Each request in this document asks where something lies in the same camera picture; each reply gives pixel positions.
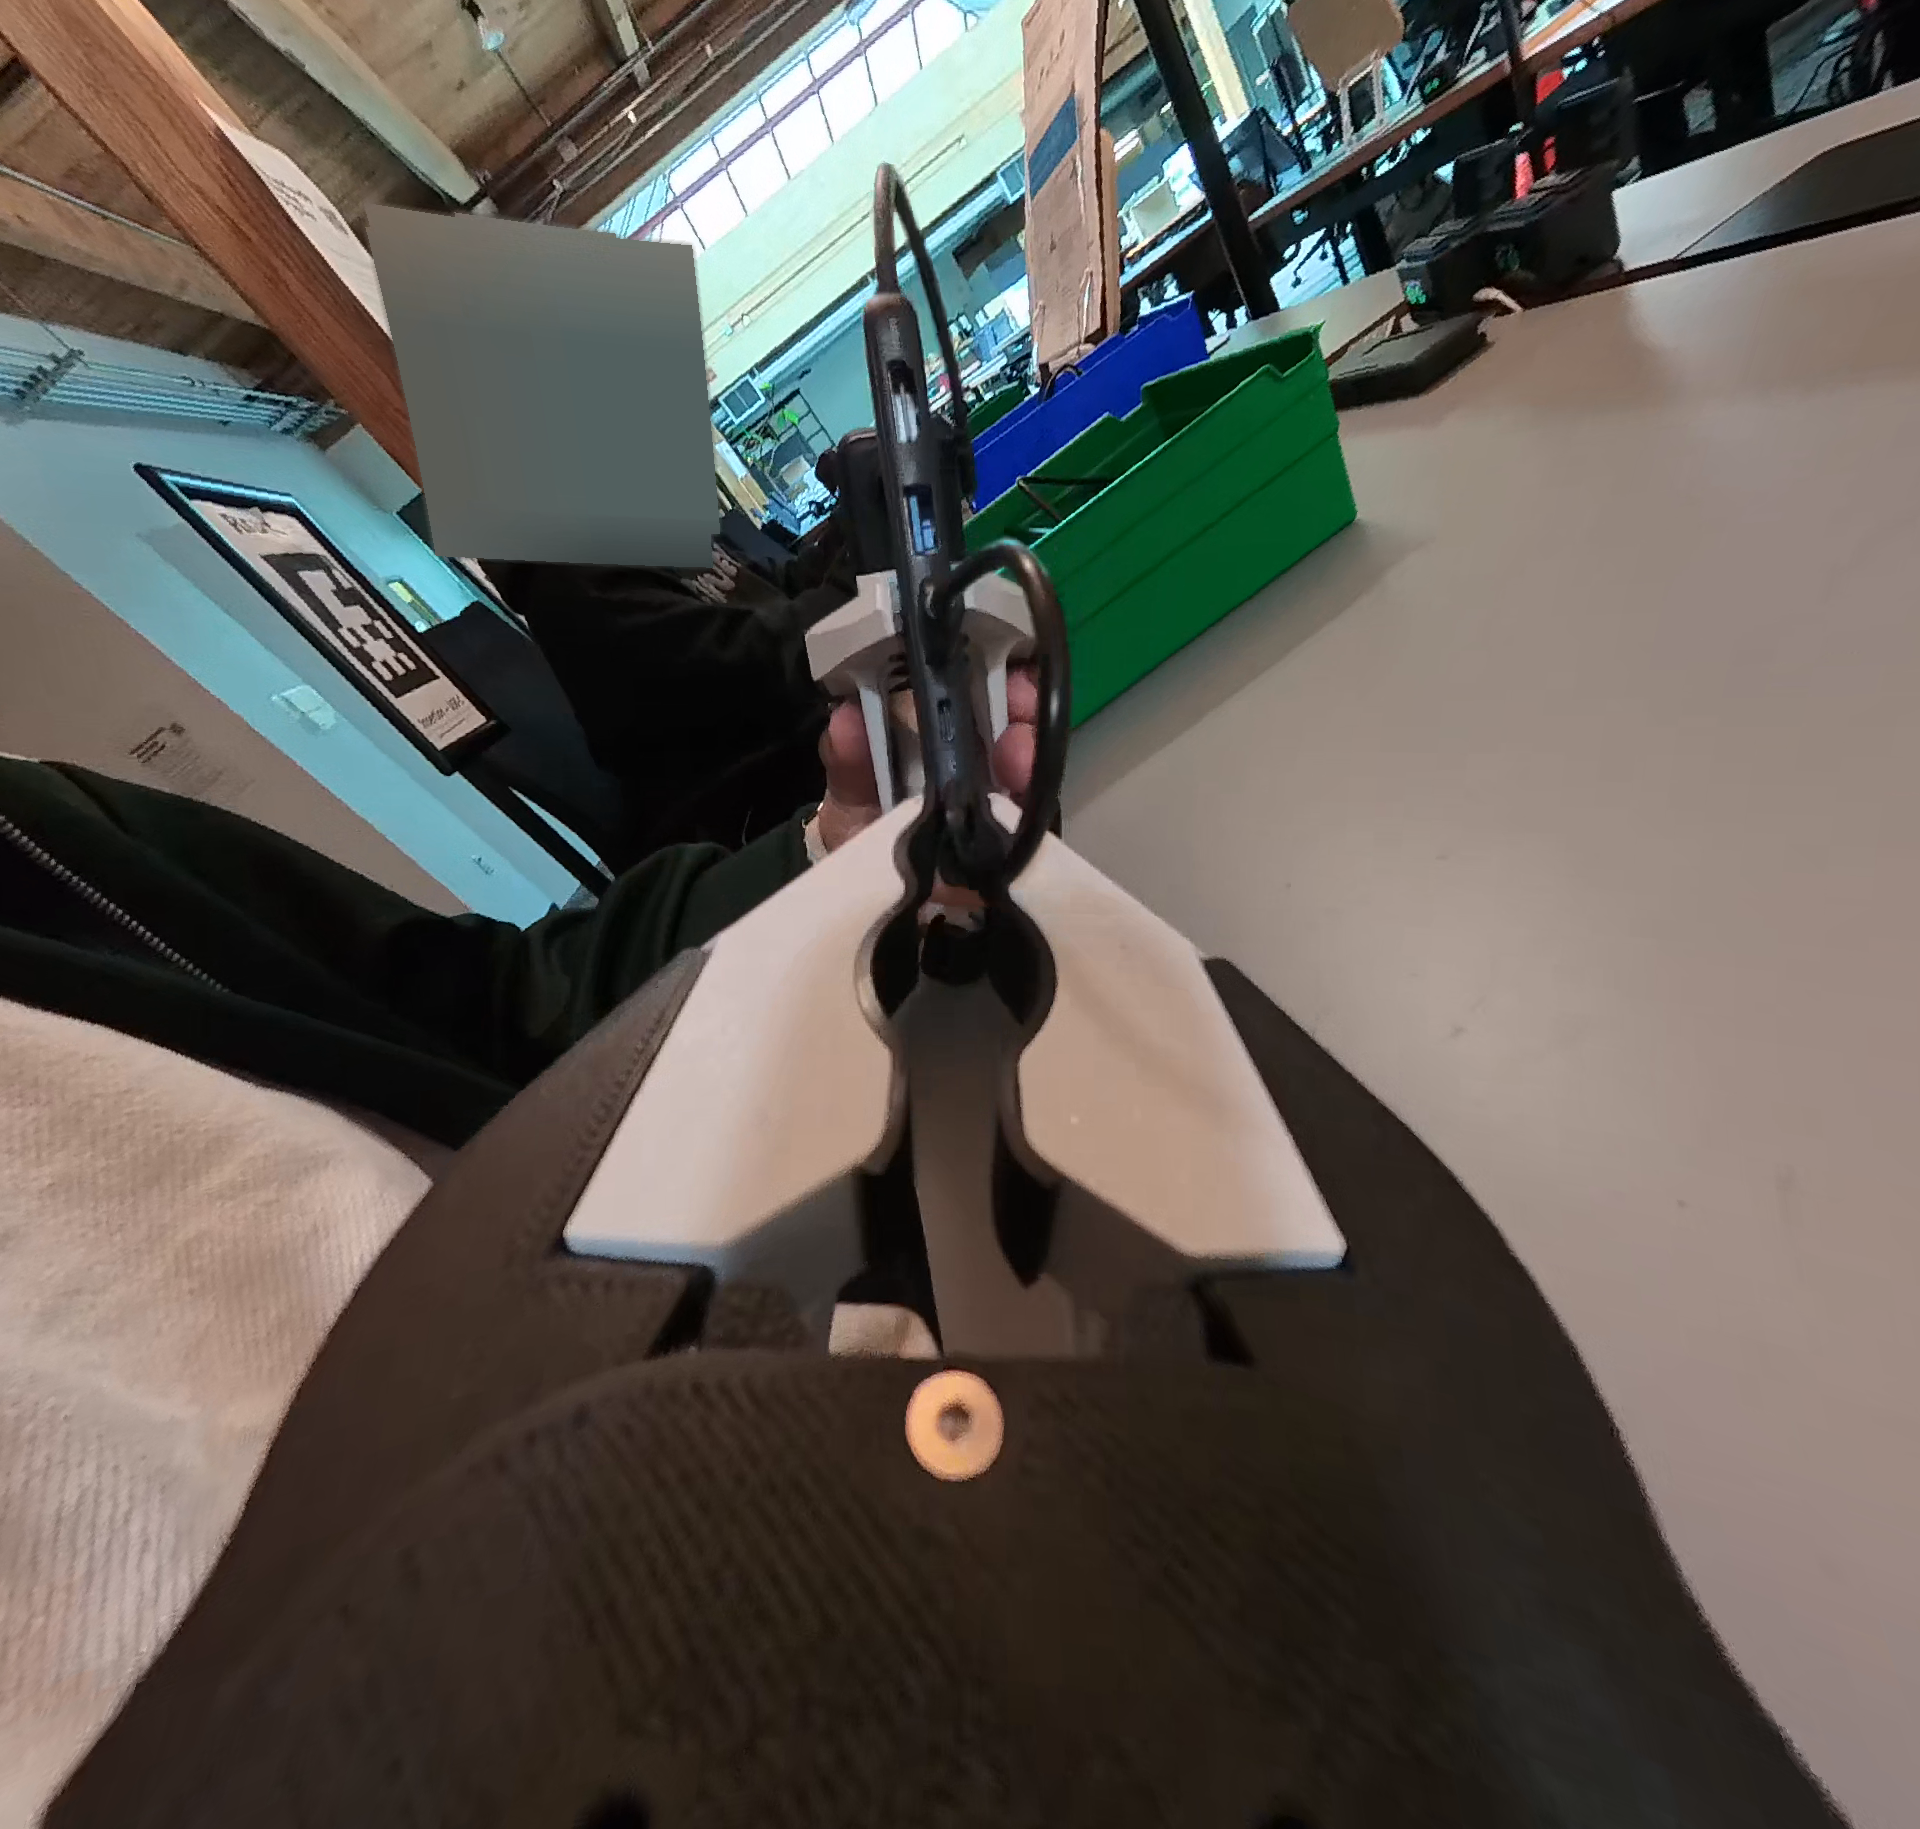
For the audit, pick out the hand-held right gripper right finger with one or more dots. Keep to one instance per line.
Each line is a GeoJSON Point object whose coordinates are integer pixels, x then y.
{"type": "Point", "coordinates": [1170, 1108]}

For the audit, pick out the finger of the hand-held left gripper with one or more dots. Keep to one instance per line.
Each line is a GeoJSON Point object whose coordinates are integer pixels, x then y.
{"type": "Point", "coordinates": [1003, 621]}
{"type": "Point", "coordinates": [854, 644]}

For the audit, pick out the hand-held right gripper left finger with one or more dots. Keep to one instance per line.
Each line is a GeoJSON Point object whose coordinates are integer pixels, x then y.
{"type": "Point", "coordinates": [735, 1108]}

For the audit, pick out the black usb hub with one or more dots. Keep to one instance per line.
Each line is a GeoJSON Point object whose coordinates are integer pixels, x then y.
{"type": "Point", "coordinates": [914, 479]}

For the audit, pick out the green plastic bin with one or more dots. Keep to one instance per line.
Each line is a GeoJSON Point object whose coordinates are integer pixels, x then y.
{"type": "Point", "coordinates": [1200, 508]}

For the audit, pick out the person's left forearm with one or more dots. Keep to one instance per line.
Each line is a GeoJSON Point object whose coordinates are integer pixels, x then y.
{"type": "Point", "coordinates": [645, 929]}

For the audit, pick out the grey desk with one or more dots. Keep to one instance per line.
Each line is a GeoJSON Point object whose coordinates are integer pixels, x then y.
{"type": "Point", "coordinates": [1574, 809]}

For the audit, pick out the black desk mat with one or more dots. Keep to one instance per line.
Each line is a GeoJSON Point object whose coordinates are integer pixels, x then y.
{"type": "Point", "coordinates": [1830, 194]}

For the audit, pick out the person's left hand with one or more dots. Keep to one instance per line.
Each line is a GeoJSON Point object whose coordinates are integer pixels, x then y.
{"type": "Point", "coordinates": [853, 771]}

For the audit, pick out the blue plastic bin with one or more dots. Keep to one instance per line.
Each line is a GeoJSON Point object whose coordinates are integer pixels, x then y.
{"type": "Point", "coordinates": [1094, 388]}

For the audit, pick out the black flat box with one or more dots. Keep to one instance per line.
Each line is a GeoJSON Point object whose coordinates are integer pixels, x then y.
{"type": "Point", "coordinates": [1403, 358]}

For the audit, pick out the black pole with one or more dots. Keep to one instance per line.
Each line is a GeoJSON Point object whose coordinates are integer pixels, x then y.
{"type": "Point", "coordinates": [1184, 104]}

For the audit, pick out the framed marker poster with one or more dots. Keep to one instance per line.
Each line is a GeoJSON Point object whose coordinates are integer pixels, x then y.
{"type": "Point", "coordinates": [330, 614]}

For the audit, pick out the black battery charger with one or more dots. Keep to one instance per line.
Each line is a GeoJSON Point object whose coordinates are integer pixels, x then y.
{"type": "Point", "coordinates": [1560, 232]}
{"type": "Point", "coordinates": [1449, 277]}

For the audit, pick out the person's dark green jacket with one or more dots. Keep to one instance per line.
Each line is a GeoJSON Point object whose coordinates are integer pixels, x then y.
{"type": "Point", "coordinates": [181, 929]}

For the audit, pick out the white paper sign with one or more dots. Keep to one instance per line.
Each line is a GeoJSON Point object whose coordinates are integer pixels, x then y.
{"type": "Point", "coordinates": [314, 225]}

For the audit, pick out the person's cream sweater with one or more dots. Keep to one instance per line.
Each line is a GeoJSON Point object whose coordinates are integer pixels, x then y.
{"type": "Point", "coordinates": [150, 1333]}

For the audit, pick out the wooden beam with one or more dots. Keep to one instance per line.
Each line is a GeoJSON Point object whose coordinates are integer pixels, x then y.
{"type": "Point", "coordinates": [181, 165]}

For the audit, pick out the white wall plate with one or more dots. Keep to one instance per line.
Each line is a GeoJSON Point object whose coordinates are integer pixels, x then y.
{"type": "Point", "coordinates": [309, 710]}

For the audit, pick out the grey wall conduits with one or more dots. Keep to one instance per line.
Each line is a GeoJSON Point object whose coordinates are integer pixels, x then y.
{"type": "Point", "coordinates": [150, 388]}

